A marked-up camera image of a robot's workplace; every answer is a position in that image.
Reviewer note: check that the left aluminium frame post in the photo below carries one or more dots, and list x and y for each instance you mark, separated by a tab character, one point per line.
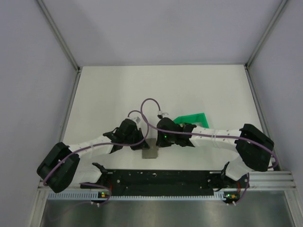
57	34

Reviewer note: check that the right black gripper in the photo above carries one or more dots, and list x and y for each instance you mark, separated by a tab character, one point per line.
160	143

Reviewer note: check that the white slotted cable duct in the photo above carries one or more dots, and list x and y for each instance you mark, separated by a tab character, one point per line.
101	196

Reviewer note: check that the right aluminium frame post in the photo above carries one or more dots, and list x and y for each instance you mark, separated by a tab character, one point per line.
267	32

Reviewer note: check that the green plastic bin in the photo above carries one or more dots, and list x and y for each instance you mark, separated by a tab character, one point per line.
198	119

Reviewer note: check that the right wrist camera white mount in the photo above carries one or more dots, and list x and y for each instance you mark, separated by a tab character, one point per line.
162	114

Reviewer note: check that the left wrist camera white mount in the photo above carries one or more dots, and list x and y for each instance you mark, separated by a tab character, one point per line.
136	119

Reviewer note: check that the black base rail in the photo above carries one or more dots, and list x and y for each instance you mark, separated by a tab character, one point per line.
156	190

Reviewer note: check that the grey card holder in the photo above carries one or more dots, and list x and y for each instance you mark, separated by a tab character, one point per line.
152	151

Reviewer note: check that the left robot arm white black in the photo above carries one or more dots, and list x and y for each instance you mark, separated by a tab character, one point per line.
67	165

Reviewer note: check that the aluminium frame post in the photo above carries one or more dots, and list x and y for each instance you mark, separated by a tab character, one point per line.
57	34
267	32

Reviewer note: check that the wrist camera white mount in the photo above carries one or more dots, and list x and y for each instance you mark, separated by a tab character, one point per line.
162	114
136	119

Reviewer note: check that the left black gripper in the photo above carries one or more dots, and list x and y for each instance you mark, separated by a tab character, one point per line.
143	144

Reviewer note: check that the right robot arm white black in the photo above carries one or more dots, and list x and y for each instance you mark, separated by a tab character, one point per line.
253	147

